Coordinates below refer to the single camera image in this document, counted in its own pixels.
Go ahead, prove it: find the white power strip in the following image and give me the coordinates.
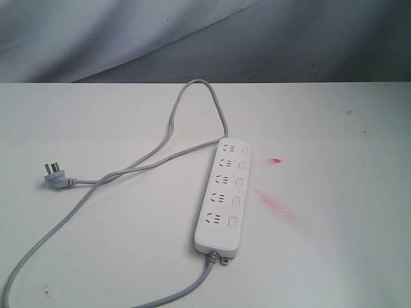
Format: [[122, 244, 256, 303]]
[[194, 138, 252, 265]]

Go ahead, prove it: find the grey backdrop cloth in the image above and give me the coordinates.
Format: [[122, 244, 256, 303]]
[[1, 1, 410, 83]]

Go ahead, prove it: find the grey three-pin plug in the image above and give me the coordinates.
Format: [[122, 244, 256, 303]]
[[44, 162, 76, 189]]

